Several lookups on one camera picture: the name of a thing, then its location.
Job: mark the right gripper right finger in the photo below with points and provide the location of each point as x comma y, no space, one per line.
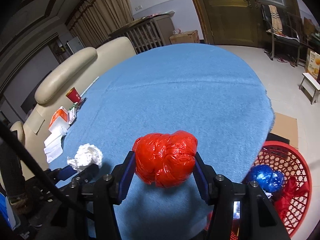
217,191

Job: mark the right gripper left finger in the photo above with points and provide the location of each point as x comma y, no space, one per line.
108,191

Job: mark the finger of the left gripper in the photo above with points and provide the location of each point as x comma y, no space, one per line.
60,174
87,175

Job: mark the blue plastic bag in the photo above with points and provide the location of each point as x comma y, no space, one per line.
269,180

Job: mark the red plastic bag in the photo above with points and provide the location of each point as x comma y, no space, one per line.
166,160

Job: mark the red cloth strip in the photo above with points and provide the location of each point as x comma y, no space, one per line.
287,193

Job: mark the red mesh trash basket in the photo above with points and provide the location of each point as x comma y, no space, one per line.
270,204

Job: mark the white tissue stack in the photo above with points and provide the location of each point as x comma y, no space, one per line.
53,144

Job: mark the orange white tissue pack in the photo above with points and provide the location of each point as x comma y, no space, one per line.
60,119

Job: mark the red paper cup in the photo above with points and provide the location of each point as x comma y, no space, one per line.
73,95

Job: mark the blue table cloth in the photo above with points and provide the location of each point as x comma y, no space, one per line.
202,89

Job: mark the flat cardboard sheet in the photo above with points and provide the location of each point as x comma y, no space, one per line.
286,127

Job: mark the white stick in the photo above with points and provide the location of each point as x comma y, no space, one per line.
84,92

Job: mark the beige leather sofa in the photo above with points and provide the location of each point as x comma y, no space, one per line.
79,71

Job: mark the white small stool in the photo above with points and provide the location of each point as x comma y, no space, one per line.
309,81

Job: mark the orange fruit carton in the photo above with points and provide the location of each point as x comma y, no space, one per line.
312,64

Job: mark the brown cardboard box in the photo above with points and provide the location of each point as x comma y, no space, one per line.
185,37

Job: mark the wooden radiator cabinet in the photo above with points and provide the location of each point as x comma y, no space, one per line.
147,32

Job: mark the beige curtain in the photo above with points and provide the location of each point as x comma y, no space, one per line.
92,21

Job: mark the dark metal chair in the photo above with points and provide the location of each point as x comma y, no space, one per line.
278,25

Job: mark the wooden double door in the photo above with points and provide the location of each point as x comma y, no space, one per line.
233,22

